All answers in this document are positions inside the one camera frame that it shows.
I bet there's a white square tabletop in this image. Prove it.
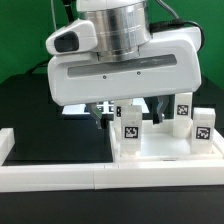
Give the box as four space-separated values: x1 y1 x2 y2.
109 120 224 163

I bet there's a white barrier wall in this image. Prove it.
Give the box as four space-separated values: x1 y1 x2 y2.
0 160 224 193
0 128 15 166
213 130 224 156

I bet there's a white front barrier wall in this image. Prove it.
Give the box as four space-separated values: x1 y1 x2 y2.
0 160 224 193

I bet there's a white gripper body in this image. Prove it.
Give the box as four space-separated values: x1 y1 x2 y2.
48 27 201 106

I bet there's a white right barrier wall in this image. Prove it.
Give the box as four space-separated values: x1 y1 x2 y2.
213 130 224 156

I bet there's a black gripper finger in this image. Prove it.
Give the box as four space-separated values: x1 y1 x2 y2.
86 103 102 129
153 95 169 124

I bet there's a white sheet with tags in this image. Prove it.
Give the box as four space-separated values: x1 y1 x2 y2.
62 98 149 115

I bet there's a white left barrier wall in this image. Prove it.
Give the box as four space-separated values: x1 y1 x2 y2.
0 128 15 166

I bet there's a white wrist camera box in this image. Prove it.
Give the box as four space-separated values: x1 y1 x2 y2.
46 19 98 55

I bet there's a grey thin cable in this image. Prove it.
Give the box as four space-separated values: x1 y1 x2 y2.
50 0 58 34

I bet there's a black cable hose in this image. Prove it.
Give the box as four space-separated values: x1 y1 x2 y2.
25 0 78 75

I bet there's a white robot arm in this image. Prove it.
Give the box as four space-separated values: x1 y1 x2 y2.
46 0 205 126

